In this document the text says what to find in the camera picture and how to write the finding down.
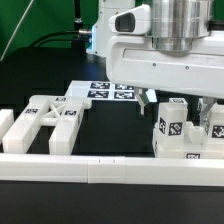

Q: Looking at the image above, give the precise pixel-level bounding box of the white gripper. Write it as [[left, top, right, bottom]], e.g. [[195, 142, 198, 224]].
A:
[[106, 3, 224, 115]]

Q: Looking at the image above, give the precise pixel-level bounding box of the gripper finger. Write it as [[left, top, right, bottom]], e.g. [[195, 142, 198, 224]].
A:
[[199, 97, 215, 125]]

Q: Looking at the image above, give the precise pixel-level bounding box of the white chair seat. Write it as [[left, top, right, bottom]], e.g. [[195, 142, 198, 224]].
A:
[[152, 122, 224, 159]]

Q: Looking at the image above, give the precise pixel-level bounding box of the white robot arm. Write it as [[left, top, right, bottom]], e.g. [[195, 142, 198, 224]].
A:
[[87, 0, 224, 123]]

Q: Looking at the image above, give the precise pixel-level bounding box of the grey diagonal rod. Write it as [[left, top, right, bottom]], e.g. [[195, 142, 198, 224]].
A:
[[0, 0, 35, 61]]

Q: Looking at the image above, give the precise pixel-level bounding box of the white U-shaped fence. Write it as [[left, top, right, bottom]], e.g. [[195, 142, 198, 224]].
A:
[[0, 109, 224, 188]]

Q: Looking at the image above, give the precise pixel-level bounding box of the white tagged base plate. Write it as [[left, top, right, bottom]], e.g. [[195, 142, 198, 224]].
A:
[[66, 80, 136, 101]]

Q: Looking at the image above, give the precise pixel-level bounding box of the white chair back frame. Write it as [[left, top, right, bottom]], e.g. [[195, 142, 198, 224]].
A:
[[2, 95, 92, 155]]

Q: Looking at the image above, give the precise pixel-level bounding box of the black vertical post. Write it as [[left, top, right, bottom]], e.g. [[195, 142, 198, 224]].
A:
[[73, 0, 84, 48]]

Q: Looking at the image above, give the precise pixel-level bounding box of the black cable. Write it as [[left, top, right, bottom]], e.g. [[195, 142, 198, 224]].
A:
[[29, 29, 94, 48]]

